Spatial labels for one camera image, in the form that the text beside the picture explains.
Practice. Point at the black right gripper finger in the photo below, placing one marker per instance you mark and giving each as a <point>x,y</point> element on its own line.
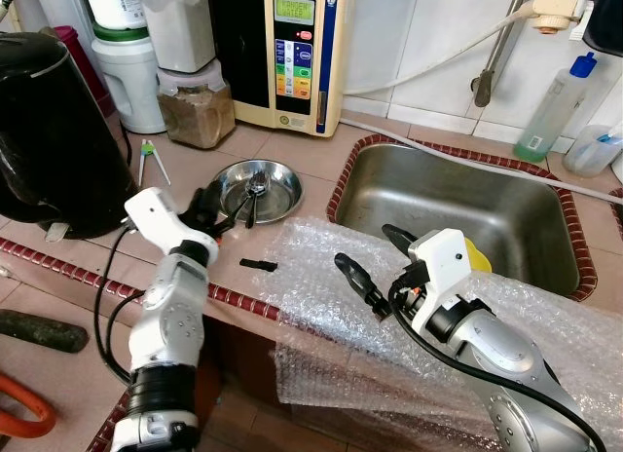
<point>358,279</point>
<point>399,239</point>

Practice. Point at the stainless steel bowl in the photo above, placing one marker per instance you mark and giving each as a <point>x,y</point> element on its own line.
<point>280,194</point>

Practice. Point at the yellow plastic bowl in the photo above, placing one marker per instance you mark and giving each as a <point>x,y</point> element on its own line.
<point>479,257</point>

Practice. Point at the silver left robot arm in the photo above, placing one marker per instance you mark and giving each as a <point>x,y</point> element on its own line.
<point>165,316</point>

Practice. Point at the small black strip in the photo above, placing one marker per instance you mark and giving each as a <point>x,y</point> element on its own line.
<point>258,265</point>

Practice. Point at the stainless steel sink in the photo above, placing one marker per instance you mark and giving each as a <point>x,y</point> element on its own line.
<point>438,199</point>

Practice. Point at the green white tweezers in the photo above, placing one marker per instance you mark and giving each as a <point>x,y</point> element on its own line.
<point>146,152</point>

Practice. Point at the jar of brown powder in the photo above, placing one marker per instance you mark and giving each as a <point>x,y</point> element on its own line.
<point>200,116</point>

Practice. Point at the clear bubble wrap sheet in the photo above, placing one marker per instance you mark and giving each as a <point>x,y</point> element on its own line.
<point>311,364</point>

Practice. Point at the white jug green band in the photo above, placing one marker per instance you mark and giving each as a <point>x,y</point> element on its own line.
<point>131,82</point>

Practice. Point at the beige water ioniser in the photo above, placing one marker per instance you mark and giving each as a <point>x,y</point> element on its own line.
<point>302,72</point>

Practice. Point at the black electric kettle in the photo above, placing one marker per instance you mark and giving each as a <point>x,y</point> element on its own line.
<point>58,140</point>

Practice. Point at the metal tap lever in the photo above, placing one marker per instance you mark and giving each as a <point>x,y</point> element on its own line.
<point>484,85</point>

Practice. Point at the white plastic container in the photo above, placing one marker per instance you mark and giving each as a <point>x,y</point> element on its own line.
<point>180,23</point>

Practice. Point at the maroon plastic cup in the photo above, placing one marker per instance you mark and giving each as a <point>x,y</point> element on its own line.
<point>83,62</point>

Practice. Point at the blue white brush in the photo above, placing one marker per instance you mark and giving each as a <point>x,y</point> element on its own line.
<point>611,136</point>

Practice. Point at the dark green long object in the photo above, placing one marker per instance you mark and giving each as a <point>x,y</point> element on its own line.
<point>39,330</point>

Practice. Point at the clear bottle blue cap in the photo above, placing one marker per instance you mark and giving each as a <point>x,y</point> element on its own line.
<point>550,111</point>

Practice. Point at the clear plastic cup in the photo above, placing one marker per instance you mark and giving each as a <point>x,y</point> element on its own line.
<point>589,152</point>

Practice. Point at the black tray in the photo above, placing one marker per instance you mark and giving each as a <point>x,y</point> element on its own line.
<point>608,18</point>

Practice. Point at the beige tap fitting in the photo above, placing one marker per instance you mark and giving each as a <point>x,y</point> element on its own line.
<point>557,9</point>

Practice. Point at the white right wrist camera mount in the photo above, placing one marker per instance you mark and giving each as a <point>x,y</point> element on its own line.
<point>443,262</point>

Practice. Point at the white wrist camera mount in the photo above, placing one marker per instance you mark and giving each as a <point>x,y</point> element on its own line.
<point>443,262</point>
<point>161,218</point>

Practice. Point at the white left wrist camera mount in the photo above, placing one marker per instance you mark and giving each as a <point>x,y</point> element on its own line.
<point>161,218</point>

